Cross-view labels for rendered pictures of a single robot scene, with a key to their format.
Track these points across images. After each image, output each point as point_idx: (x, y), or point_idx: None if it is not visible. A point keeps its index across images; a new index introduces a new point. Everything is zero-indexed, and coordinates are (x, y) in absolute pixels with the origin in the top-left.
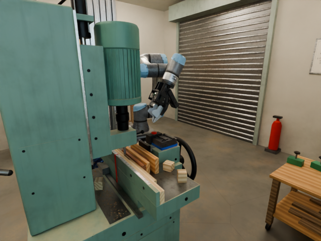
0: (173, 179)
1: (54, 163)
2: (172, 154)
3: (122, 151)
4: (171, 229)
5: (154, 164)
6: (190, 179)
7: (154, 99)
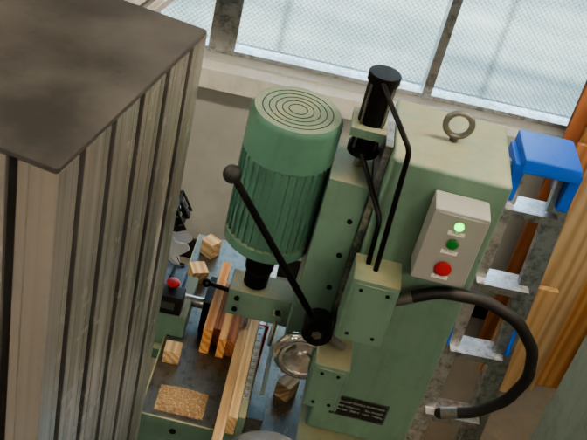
0: (216, 262)
1: None
2: None
3: (235, 343)
4: None
5: (229, 273)
6: (197, 245)
7: (188, 215)
